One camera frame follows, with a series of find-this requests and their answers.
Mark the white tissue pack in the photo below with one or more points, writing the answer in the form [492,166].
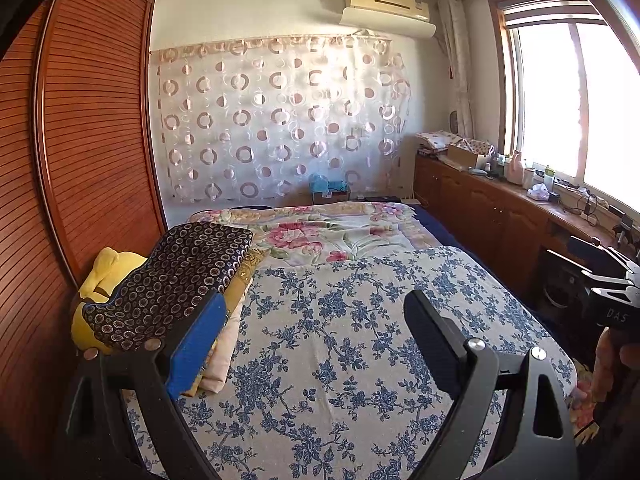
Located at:
[538,192]

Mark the white window curtain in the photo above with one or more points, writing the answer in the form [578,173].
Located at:
[457,60]

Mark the blue floral bed sheet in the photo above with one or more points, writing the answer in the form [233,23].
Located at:
[350,335]

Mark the wooden slatted wardrobe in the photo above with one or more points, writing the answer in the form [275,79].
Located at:
[90,135]

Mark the dark blue mattress cover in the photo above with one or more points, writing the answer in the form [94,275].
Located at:
[440,230]

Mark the cardboard box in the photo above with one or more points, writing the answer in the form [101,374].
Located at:
[467,155]

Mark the wooden sideboard cabinet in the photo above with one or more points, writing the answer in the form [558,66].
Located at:
[475,200]

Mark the navy circle-patterned shirt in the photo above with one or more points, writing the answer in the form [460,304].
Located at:
[165,280]

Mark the pink floral quilt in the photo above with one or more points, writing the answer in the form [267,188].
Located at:
[310,230]

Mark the white plastic bottle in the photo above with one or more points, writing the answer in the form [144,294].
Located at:
[515,169]

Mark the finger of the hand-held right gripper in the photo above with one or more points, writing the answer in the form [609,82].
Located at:
[612,279]
[597,252]

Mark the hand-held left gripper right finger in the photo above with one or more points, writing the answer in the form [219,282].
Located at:
[432,340]

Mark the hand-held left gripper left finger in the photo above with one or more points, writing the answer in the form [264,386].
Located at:
[195,350]

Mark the white air conditioner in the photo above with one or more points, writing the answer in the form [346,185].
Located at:
[385,10]

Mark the folded floral cloth pile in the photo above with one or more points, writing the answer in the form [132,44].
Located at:
[437,141]

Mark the person's right hand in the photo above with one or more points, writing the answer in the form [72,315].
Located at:
[610,365]

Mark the wooden framed window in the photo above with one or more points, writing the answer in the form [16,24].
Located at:
[550,100]

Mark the yellow plush toy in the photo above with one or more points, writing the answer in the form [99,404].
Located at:
[112,272]

